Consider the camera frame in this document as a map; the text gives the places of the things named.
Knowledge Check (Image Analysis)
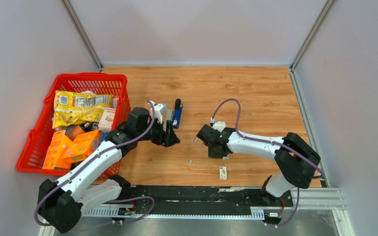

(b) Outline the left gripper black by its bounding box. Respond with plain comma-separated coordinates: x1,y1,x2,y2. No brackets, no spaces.
137,117,181,148

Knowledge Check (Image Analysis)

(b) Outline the grey white stapler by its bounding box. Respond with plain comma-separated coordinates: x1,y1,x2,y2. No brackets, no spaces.
163,110,173,131

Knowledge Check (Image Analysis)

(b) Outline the staple box with red mark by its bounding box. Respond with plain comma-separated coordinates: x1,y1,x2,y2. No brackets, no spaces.
219,166,227,180

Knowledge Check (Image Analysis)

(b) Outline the blue black stapler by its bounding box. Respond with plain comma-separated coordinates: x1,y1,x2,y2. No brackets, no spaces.
172,98,183,129

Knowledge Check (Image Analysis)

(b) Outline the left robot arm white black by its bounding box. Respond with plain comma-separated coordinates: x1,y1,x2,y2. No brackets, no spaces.
33,103,180,233

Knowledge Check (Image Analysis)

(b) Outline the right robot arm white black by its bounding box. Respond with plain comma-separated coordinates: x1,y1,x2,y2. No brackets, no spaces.
196,124,321,206

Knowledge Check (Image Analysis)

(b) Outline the pink white small box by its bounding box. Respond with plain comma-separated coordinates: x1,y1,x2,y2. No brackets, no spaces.
98,108,116,132

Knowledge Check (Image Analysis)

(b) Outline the orange box right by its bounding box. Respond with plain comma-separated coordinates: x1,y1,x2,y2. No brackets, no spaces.
62,130,101,164

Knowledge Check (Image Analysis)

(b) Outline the orange box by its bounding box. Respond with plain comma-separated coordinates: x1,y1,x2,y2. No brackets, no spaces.
42,130,72,170
62,130,101,164

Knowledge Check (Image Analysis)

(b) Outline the yellow snack bag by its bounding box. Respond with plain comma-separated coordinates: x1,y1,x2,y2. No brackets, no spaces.
53,90,113,129

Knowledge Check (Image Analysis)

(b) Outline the orange box left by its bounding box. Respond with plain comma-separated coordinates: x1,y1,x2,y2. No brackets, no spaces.
42,130,72,170

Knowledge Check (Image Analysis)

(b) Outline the red plastic basket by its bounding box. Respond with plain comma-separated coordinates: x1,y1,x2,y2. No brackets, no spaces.
16,72,131,181

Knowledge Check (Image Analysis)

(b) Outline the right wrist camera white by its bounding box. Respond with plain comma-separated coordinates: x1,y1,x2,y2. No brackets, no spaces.
210,118,226,132

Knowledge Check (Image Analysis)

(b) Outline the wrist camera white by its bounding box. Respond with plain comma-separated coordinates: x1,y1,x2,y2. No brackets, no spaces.
149,100,168,124
210,118,226,132

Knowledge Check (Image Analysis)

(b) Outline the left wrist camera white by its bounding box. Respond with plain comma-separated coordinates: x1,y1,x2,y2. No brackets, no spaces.
149,100,168,124

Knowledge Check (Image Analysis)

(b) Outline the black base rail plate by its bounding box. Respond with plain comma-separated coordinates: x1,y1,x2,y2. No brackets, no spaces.
117,185,294,215

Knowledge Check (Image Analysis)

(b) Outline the white slotted cable duct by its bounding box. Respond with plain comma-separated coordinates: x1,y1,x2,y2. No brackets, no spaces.
84,205,265,220

